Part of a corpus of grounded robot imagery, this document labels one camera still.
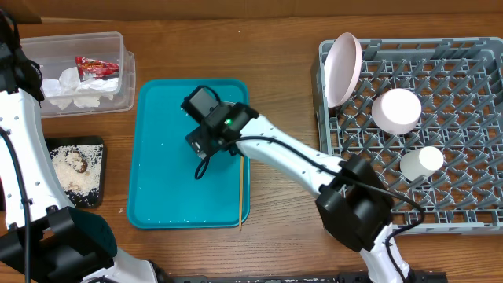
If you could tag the cream cup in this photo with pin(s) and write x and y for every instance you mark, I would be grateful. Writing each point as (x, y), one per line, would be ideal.
(421, 162)

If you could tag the black tray bin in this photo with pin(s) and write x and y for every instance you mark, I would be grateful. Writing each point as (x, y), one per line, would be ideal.
(84, 140)

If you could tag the white napkin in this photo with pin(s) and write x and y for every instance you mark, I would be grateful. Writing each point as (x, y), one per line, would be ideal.
(83, 94)

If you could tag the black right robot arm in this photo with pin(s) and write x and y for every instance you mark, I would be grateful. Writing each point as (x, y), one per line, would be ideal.
(354, 206)

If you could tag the teal serving tray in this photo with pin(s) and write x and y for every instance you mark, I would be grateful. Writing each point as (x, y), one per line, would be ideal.
(163, 193)

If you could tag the clear plastic bin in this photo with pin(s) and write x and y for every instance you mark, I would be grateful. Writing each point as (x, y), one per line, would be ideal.
(54, 54)

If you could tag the brown food chunk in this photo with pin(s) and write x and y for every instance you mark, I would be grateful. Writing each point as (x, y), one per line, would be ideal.
(78, 162)

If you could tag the grey dish rack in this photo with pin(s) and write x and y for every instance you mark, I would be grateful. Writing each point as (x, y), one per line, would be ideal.
(459, 84)

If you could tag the rice food scraps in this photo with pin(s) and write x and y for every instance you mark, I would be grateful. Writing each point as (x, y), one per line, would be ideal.
(83, 189)

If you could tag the red snack wrapper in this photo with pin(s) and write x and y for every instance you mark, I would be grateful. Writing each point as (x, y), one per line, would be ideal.
(89, 68)

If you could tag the small white plate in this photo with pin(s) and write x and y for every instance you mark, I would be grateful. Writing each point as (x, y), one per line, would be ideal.
(396, 111)

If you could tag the large pink plate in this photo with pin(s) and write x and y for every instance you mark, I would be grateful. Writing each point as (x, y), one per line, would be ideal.
(342, 69)

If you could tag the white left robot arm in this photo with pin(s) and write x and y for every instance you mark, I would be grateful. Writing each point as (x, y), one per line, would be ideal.
(48, 239)

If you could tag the wooden chopstick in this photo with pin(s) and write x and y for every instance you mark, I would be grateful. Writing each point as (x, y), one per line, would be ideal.
(241, 193)

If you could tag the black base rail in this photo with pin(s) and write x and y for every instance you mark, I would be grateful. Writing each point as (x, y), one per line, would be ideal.
(345, 277)

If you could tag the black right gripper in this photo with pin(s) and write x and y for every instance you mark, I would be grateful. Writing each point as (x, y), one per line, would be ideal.
(201, 142)

